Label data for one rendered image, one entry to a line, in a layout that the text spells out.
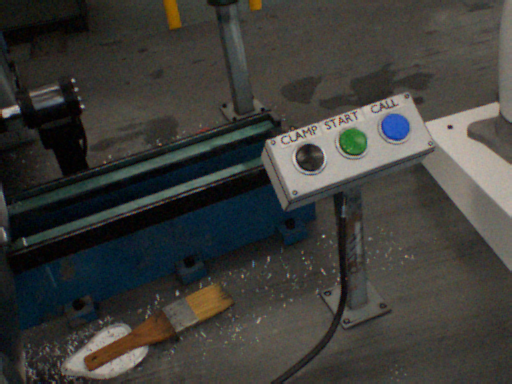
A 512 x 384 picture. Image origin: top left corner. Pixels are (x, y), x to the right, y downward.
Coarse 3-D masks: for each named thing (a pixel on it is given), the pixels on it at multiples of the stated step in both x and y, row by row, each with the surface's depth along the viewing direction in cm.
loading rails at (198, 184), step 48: (192, 144) 99; (240, 144) 99; (48, 192) 94; (96, 192) 94; (144, 192) 97; (192, 192) 88; (240, 192) 91; (48, 240) 84; (96, 240) 86; (144, 240) 89; (192, 240) 92; (240, 240) 96; (288, 240) 95; (48, 288) 87; (96, 288) 90
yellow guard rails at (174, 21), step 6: (168, 0) 298; (174, 0) 300; (252, 0) 308; (258, 0) 309; (168, 6) 300; (174, 6) 301; (252, 6) 310; (258, 6) 310; (168, 12) 302; (174, 12) 302; (168, 18) 305; (174, 18) 304; (174, 24) 306; (180, 24) 308
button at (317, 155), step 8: (304, 144) 66; (312, 144) 66; (296, 152) 66; (304, 152) 66; (312, 152) 66; (320, 152) 66; (296, 160) 66; (304, 160) 65; (312, 160) 65; (320, 160) 66; (304, 168) 65; (312, 168) 65
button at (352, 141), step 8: (352, 128) 67; (344, 136) 67; (352, 136) 67; (360, 136) 67; (344, 144) 66; (352, 144) 66; (360, 144) 67; (344, 152) 67; (352, 152) 66; (360, 152) 66
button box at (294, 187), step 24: (408, 96) 70; (336, 120) 68; (360, 120) 68; (408, 120) 69; (264, 144) 67; (288, 144) 66; (336, 144) 67; (384, 144) 68; (408, 144) 68; (432, 144) 68; (288, 168) 66; (336, 168) 66; (360, 168) 67; (384, 168) 68; (288, 192) 65; (312, 192) 65; (336, 192) 70
